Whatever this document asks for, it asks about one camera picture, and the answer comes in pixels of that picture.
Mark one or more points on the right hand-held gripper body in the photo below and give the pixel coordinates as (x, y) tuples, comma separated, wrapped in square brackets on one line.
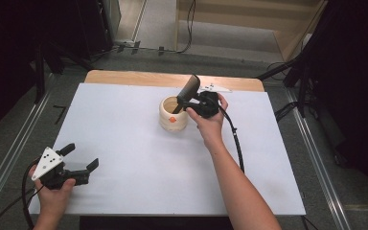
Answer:
[(208, 103)]

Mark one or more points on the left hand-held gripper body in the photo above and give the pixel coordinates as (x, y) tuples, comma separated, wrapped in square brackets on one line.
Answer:
[(48, 161)]

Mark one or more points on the black kitchen knife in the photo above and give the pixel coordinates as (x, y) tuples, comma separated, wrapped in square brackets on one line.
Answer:
[(189, 87)]

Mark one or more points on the cream ceramic cup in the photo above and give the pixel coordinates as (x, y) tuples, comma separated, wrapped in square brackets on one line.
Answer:
[(172, 119)]

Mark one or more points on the person's right hand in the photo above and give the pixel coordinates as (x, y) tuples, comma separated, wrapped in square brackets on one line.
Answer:
[(211, 127)]

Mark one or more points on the person's left hand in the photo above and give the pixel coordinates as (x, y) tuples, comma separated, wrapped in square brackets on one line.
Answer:
[(54, 201)]

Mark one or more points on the white board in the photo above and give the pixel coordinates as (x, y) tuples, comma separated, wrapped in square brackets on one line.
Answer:
[(140, 166)]

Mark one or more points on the black metal stand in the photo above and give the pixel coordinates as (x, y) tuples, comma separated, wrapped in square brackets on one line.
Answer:
[(40, 76), (302, 80)]

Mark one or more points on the black panel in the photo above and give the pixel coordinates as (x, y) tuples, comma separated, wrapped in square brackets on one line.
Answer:
[(156, 223)]

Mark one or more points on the wooden shelf unit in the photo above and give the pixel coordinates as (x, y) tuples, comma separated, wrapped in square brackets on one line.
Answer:
[(236, 19)]

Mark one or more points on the dark cabinet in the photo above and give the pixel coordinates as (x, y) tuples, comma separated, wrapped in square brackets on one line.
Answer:
[(92, 25)]

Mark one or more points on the metal floor rail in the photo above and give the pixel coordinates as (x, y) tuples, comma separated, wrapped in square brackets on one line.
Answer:
[(319, 166), (19, 137)]

